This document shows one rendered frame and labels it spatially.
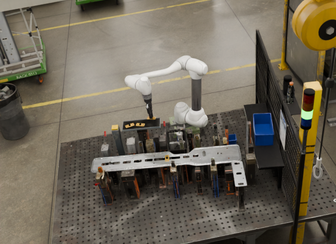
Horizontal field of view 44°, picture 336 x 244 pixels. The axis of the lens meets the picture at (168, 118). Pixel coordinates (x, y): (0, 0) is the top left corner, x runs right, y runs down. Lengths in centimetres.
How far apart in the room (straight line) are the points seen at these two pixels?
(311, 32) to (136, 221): 286
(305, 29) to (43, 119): 559
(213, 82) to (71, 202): 327
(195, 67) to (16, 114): 299
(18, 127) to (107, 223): 278
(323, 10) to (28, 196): 463
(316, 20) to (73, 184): 342
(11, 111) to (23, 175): 93
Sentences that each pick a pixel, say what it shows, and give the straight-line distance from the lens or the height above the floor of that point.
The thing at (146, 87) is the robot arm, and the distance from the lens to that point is 369.
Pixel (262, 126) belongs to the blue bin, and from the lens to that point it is 404.
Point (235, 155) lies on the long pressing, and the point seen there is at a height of 100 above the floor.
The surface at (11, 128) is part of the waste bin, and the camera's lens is 619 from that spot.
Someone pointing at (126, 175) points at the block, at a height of 103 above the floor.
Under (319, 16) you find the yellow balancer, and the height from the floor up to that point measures 312.
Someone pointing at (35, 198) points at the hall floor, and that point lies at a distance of 533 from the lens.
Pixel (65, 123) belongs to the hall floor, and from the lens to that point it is 627.
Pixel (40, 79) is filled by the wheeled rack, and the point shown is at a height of 9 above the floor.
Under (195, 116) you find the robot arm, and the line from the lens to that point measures 424.
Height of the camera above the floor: 364
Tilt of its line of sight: 38 degrees down
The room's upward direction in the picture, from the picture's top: 9 degrees counter-clockwise
